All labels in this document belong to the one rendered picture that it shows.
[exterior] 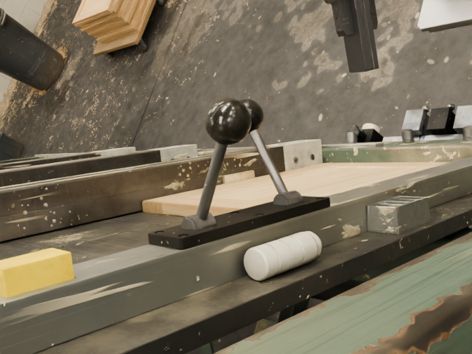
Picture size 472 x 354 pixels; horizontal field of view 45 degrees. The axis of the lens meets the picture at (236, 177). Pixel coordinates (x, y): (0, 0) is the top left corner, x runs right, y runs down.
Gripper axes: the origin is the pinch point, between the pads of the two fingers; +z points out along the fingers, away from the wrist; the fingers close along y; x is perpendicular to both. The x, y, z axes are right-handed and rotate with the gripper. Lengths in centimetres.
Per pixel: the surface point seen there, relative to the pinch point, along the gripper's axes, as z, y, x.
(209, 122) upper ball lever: 4.1, -17.8, -5.2
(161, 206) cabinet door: 19.9, -15.5, 38.9
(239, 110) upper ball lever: 3.6, -15.4, -6.2
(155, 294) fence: 16.0, -25.3, -5.7
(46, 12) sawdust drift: -84, 13, 611
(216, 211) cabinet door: 20.0, -10.2, 26.9
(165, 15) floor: -37, 78, 371
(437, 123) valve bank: 23, 51, 56
